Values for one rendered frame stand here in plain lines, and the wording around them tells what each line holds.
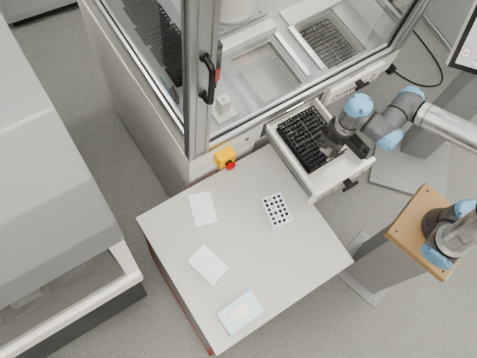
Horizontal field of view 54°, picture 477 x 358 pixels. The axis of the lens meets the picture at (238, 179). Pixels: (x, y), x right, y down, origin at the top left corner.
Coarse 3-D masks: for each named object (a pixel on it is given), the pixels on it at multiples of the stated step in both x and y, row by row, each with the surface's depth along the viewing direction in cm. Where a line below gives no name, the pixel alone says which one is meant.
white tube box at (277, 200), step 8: (280, 192) 181; (264, 200) 181; (272, 200) 180; (280, 200) 182; (264, 208) 179; (280, 208) 179; (272, 216) 177; (280, 216) 178; (272, 224) 176; (280, 224) 176
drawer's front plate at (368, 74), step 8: (376, 64) 192; (384, 64) 193; (360, 72) 190; (368, 72) 191; (376, 72) 197; (352, 80) 188; (368, 80) 200; (336, 88) 186; (344, 88) 190; (328, 96) 188; (336, 96) 193
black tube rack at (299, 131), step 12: (288, 120) 182; (300, 120) 182; (312, 120) 183; (324, 120) 183; (288, 132) 183; (300, 132) 180; (312, 132) 181; (288, 144) 181; (300, 144) 178; (312, 144) 179; (300, 156) 176; (312, 156) 177; (324, 156) 177; (336, 156) 181
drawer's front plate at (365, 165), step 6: (366, 162) 175; (372, 162) 175; (354, 168) 173; (360, 168) 174; (366, 168) 181; (348, 174) 172; (354, 174) 175; (360, 174) 184; (336, 180) 171; (342, 180) 172; (324, 186) 169; (330, 186) 170; (336, 186) 175; (318, 192) 168; (324, 192) 172; (330, 192) 180; (312, 198) 171; (318, 198) 174
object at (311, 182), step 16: (288, 112) 186; (304, 112) 191; (320, 112) 189; (272, 128) 187; (272, 144) 184; (288, 160) 178; (352, 160) 185; (304, 176) 174; (320, 176) 181; (336, 176) 182
